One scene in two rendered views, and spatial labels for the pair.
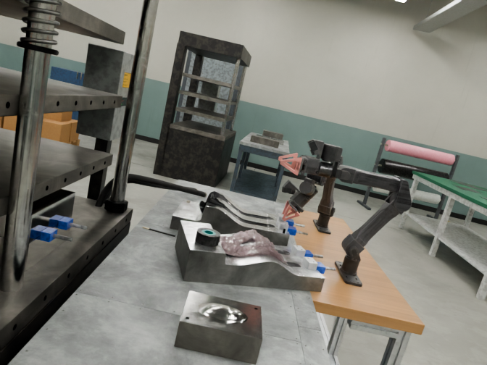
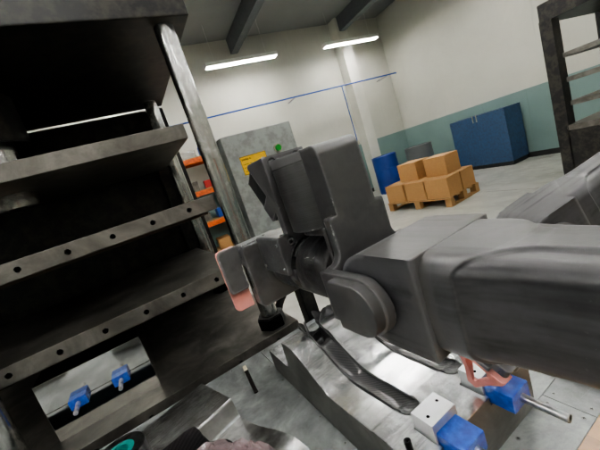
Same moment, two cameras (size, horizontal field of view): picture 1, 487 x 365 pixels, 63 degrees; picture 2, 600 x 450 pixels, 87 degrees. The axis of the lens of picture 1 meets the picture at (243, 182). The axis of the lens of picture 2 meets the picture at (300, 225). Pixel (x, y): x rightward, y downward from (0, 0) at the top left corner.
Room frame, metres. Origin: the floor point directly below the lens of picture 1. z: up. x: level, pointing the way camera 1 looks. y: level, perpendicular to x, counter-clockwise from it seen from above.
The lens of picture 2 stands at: (1.40, -0.52, 1.29)
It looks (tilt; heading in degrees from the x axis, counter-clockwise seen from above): 10 degrees down; 64
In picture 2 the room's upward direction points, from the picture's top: 18 degrees counter-clockwise
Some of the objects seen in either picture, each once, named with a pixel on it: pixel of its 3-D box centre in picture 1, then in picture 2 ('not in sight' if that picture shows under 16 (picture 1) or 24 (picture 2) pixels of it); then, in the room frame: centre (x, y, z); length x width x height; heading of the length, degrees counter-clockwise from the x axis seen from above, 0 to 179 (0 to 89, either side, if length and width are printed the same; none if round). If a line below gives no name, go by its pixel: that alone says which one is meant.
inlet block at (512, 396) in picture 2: (290, 223); (513, 394); (1.76, -0.26, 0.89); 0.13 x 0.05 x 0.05; 92
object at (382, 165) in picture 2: not in sight; (387, 173); (6.84, 5.31, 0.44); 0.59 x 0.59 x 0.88
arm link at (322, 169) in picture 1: (324, 168); (336, 258); (1.53, -0.29, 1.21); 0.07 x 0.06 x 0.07; 92
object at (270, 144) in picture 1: (262, 161); not in sight; (6.33, -0.22, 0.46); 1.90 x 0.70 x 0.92; 177
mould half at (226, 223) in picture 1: (232, 217); (367, 355); (1.71, 0.01, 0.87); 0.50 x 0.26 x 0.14; 91
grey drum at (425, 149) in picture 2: not in sight; (421, 164); (7.20, 4.59, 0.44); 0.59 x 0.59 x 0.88
